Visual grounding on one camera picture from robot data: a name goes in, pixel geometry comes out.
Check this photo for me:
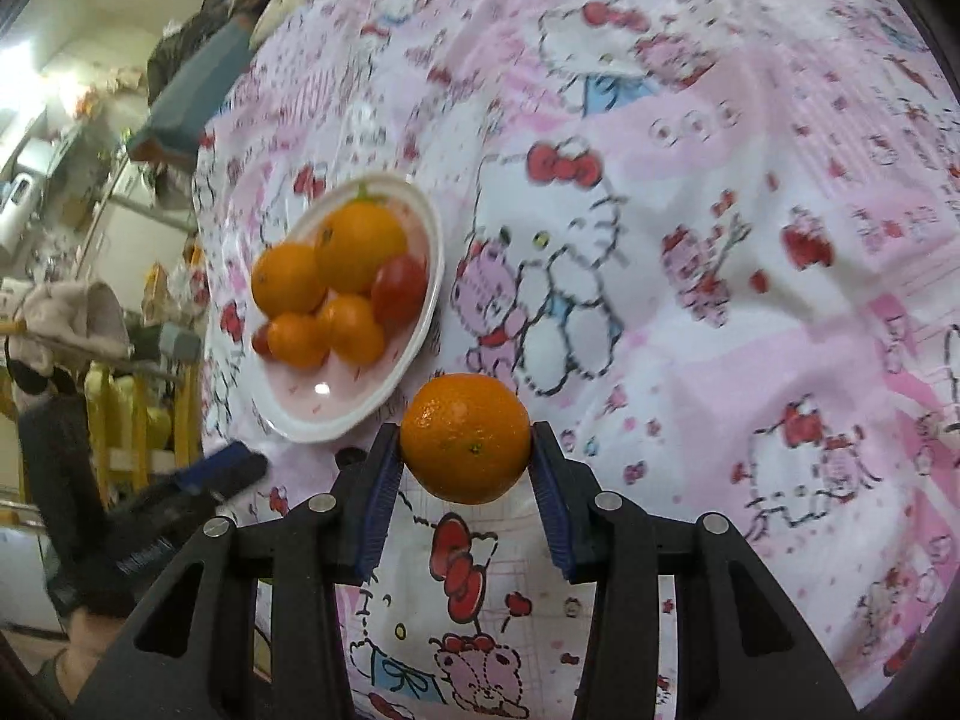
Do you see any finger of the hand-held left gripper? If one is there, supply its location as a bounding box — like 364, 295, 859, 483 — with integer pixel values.
171, 441, 269, 500

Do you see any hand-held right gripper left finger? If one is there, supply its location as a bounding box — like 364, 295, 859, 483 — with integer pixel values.
71, 424, 404, 720

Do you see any pale pink garment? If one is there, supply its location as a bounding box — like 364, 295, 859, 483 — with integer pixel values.
15, 279, 134, 361

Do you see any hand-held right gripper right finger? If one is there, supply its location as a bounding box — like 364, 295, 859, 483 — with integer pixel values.
529, 421, 862, 720

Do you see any pink strawberry-shaped plate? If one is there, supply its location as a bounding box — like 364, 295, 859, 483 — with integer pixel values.
244, 171, 446, 445

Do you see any blue sofa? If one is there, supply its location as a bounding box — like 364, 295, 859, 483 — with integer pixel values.
126, 19, 256, 162

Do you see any yellow rack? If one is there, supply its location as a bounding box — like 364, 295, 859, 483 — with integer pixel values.
0, 319, 203, 492

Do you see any person's left forearm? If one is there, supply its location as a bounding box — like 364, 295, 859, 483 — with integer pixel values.
30, 607, 132, 719

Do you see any large orange with sticker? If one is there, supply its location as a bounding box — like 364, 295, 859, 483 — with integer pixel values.
314, 201, 408, 295

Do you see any heap of clothes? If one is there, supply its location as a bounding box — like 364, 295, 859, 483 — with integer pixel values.
146, 0, 301, 102

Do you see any pink cartoon printed blanket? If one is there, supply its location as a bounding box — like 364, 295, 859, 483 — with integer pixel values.
191, 0, 960, 720

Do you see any grey box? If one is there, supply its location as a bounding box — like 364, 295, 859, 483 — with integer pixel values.
156, 324, 203, 362

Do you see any small orange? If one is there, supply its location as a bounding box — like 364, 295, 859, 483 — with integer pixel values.
267, 313, 331, 371

